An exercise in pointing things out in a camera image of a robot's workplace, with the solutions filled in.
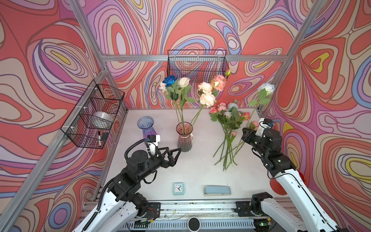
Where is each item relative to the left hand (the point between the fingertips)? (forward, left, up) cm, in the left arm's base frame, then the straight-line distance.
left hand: (176, 149), depth 65 cm
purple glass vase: (+24, +21, -10) cm, 33 cm away
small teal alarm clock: (-10, 0, -26) cm, 28 cm away
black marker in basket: (+7, +40, -3) cm, 40 cm away
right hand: (+12, -34, -3) cm, 36 cm away
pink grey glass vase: (+15, -4, -15) cm, 21 cm away
